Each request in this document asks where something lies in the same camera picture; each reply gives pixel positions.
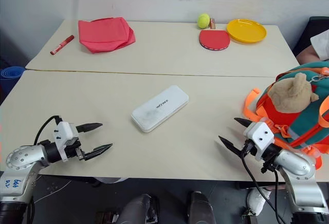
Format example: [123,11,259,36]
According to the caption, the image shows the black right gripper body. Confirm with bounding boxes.
[241,139,258,157]

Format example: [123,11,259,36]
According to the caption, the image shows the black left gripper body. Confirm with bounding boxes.
[64,137,86,161]

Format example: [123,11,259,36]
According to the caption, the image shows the yellow-green tennis ball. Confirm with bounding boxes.
[197,12,211,29]

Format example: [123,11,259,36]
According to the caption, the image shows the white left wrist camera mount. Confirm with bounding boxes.
[53,121,78,162]

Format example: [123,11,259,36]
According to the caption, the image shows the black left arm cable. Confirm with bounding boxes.
[34,115,64,145]

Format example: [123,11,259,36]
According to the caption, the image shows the dark grey rounded shape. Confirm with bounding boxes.
[188,190,217,224]
[119,193,159,224]

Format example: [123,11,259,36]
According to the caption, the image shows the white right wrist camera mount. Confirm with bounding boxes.
[243,121,276,161]

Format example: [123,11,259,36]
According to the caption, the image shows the green and orange backpack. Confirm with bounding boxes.
[242,61,329,170]

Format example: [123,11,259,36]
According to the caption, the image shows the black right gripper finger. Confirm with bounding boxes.
[218,135,243,157]
[233,117,254,130]

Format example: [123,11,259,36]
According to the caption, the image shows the black chair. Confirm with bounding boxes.
[293,16,329,58]

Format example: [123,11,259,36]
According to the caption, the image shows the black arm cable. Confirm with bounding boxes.
[241,143,283,224]
[34,115,64,145]

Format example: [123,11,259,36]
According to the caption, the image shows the beige plush toy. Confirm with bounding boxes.
[267,72,320,114]

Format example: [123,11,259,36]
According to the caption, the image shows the white rectangular case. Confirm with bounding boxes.
[131,85,190,133]

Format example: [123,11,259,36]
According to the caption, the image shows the yellow plastic plate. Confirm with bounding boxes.
[226,18,267,45]

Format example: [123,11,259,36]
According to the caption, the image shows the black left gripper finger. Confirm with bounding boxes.
[83,143,114,161]
[75,122,104,134]

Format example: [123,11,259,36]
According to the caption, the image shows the red fabric bag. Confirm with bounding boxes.
[78,16,136,54]

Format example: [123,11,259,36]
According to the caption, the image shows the white sneaker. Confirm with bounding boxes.
[247,186,272,215]

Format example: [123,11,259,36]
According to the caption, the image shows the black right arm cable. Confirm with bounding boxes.
[241,143,283,224]

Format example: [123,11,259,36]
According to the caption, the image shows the seated person in white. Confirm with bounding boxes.
[295,27,329,64]

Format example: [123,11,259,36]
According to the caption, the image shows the blue rolled mat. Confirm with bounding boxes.
[0,66,27,99]

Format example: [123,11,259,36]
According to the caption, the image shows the red table tennis paddle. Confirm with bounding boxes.
[198,29,230,52]

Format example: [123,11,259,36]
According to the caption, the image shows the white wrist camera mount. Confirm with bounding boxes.
[53,121,78,162]
[243,121,276,161]

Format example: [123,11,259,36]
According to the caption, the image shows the red marker pen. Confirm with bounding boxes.
[49,34,75,55]

